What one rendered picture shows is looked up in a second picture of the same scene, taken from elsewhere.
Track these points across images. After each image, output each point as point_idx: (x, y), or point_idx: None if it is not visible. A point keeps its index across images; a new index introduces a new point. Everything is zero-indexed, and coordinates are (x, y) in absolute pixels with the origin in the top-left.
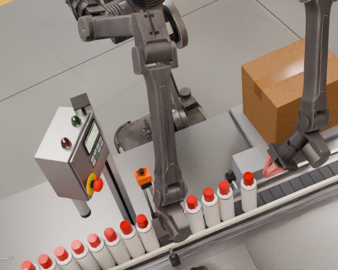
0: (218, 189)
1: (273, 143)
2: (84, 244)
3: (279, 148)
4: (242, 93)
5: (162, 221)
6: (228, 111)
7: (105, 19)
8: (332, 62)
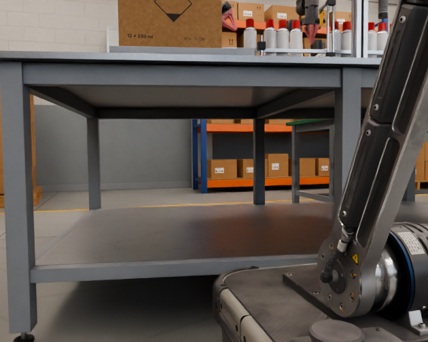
0: (274, 28)
1: (223, 3)
2: (380, 32)
3: (222, 2)
4: (221, 10)
5: None
6: (239, 55)
7: None
8: None
